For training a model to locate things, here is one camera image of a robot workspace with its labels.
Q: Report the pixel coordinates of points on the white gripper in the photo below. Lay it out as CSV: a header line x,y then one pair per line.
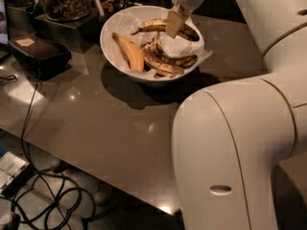
x,y
176,17

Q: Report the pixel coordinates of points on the spotted brown top banana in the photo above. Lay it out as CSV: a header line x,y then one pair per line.
x,y
160,25

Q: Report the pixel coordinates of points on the spotted brown banana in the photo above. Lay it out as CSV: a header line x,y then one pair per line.
x,y
164,65
160,25

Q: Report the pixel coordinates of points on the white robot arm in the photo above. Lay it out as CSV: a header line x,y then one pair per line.
x,y
227,137

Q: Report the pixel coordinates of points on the spotted brown lower banana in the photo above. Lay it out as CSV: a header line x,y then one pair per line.
x,y
164,65

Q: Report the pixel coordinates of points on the white paper bowl liner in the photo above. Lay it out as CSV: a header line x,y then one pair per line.
x,y
179,47

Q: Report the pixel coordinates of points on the yellow banana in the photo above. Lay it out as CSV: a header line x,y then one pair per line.
x,y
132,52

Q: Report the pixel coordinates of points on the white ceramic bowl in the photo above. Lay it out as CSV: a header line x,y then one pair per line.
x,y
110,35

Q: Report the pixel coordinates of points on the steel stand block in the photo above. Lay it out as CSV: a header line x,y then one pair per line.
x,y
77,36

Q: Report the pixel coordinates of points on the glass jar of nuts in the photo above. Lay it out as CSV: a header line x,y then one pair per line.
x,y
66,10

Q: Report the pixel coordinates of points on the black box device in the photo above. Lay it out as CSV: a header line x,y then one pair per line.
x,y
41,57

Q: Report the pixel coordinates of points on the white patterned floor box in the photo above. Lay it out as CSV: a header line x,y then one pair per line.
x,y
12,169

